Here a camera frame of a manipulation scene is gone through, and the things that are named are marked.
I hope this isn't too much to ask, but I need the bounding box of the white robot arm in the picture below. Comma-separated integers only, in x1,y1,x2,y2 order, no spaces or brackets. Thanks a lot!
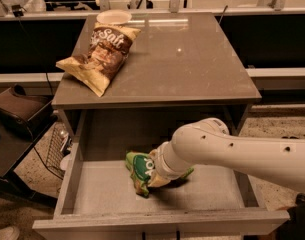
149,118,305,192

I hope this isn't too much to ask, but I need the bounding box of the long white shelf rail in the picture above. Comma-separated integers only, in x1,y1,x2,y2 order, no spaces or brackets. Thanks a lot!
0,7,305,22

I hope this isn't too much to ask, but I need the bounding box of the brown black bag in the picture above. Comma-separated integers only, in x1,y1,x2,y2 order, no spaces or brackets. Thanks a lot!
0,85,53,140

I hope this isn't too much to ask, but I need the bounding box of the dark side table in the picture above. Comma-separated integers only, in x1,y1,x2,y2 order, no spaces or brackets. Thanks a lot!
0,115,57,208

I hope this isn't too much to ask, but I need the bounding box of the white paper bowl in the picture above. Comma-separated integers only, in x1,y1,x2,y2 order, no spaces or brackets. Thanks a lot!
96,10,132,25

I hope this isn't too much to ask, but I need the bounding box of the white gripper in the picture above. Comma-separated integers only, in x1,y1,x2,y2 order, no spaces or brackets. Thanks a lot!
147,142,192,188

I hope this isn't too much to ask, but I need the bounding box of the yellow brown salt chip bag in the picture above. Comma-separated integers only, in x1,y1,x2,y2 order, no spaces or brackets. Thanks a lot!
56,22,141,97

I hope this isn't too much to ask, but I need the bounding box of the black wire basket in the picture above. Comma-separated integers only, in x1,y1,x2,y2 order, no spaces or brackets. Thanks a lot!
45,123,71,179

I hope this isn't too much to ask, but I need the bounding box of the grey cabinet with counter top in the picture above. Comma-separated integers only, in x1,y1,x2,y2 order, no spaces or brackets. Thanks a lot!
53,13,260,161

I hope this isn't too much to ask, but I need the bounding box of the green rice chip bag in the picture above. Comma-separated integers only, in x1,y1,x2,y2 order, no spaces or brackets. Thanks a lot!
125,150,195,198

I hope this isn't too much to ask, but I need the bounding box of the open grey top drawer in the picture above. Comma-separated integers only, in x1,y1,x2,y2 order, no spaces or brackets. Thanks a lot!
33,107,288,240

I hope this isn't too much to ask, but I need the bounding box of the white shoe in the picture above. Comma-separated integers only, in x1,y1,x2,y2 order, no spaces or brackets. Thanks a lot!
0,226,20,240

